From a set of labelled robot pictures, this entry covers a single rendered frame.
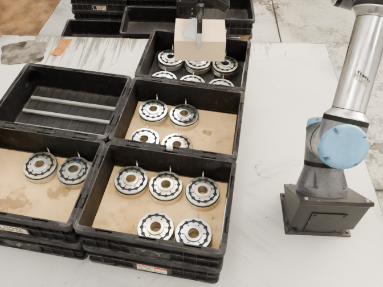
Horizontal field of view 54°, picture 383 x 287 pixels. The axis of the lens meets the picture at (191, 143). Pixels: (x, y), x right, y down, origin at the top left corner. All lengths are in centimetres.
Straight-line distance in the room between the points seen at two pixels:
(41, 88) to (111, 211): 62
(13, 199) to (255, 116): 94
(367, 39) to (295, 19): 249
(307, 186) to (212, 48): 51
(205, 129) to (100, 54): 76
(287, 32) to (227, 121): 207
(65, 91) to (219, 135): 61
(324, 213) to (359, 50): 47
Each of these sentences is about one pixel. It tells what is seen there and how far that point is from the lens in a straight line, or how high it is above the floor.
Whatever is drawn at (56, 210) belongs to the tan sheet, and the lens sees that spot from 119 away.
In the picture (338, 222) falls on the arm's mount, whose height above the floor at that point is 79.
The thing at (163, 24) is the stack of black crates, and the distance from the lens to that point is 262.
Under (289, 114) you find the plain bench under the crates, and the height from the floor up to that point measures 70.
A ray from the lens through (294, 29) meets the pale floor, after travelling 339.
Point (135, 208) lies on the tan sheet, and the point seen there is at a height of 83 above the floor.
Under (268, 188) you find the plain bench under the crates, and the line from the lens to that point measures 136.
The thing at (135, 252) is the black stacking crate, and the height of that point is 84.
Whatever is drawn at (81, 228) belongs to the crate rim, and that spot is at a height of 93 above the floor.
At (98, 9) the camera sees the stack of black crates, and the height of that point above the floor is 38.
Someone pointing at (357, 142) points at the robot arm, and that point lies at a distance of 101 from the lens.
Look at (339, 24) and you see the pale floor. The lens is 358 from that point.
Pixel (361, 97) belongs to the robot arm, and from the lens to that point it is 104.
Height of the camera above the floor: 182
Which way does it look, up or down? 51 degrees down
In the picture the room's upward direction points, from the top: 2 degrees clockwise
